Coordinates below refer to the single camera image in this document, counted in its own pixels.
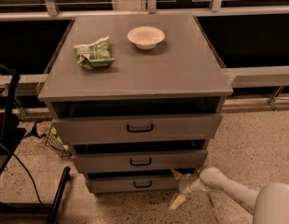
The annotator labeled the black cable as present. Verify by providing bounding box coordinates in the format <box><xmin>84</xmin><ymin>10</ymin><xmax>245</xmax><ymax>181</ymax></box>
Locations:
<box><xmin>0</xmin><ymin>140</ymin><xmax>46</xmax><ymax>207</ymax></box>

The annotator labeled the black metal stand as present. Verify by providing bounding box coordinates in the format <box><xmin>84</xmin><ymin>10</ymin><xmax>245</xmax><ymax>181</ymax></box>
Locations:
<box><xmin>0</xmin><ymin>64</ymin><xmax>70</xmax><ymax>224</ymax></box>

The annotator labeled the grey drawer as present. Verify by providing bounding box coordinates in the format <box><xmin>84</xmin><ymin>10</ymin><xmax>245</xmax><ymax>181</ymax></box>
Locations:
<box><xmin>73</xmin><ymin>149</ymin><xmax>207</xmax><ymax>173</ymax></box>
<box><xmin>53</xmin><ymin>114</ymin><xmax>222</xmax><ymax>145</ymax></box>
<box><xmin>86</xmin><ymin>171</ymin><xmax>177</xmax><ymax>194</ymax></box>

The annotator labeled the metal window railing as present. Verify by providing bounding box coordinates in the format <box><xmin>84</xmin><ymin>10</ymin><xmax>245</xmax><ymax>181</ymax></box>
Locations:
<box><xmin>0</xmin><ymin>0</ymin><xmax>289</xmax><ymax>112</ymax></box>

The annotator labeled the grey middle drawer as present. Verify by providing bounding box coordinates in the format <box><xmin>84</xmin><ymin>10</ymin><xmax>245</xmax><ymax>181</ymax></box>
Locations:
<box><xmin>73</xmin><ymin>149</ymin><xmax>207</xmax><ymax>173</ymax></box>

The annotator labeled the wire mesh basket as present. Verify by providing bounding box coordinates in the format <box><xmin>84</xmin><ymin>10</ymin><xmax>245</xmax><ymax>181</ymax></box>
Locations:
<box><xmin>46</xmin><ymin>126</ymin><xmax>72</xmax><ymax>159</ymax></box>

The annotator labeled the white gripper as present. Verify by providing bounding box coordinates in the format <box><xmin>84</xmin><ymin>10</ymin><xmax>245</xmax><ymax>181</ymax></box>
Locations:
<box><xmin>169</xmin><ymin>169</ymin><xmax>204</xmax><ymax>210</ymax></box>

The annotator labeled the white bowl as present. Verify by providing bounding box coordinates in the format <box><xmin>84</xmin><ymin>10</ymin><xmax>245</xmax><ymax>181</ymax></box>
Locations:
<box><xmin>127</xmin><ymin>26</ymin><xmax>165</xmax><ymax>50</ymax></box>

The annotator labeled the grey bottom drawer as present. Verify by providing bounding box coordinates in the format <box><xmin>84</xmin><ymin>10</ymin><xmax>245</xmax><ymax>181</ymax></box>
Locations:
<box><xmin>86</xmin><ymin>171</ymin><xmax>177</xmax><ymax>194</ymax></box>

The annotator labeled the grey top drawer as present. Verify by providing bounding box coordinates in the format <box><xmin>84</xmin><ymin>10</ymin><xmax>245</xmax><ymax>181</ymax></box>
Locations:
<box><xmin>53</xmin><ymin>114</ymin><xmax>222</xmax><ymax>145</ymax></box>

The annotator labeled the grey drawer cabinet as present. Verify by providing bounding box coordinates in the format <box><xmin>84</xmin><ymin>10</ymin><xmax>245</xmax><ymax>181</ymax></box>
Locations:
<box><xmin>39</xmin><ymin>15</ymin><xmax>232</xmax><ymax>180</ymax></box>

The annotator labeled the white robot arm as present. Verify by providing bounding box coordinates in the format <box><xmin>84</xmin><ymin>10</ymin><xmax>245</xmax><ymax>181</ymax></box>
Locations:
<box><xmin>170</xmin><ymin>165</ymin><xmax>289</xmax><ymax>224</ymax></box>

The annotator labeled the green snack bag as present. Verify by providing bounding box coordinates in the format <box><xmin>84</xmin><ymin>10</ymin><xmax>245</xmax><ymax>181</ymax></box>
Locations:
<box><xmin>75</xmin><ymin>36</ymin><xmax>116</xmax><ymax>70</ymax></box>

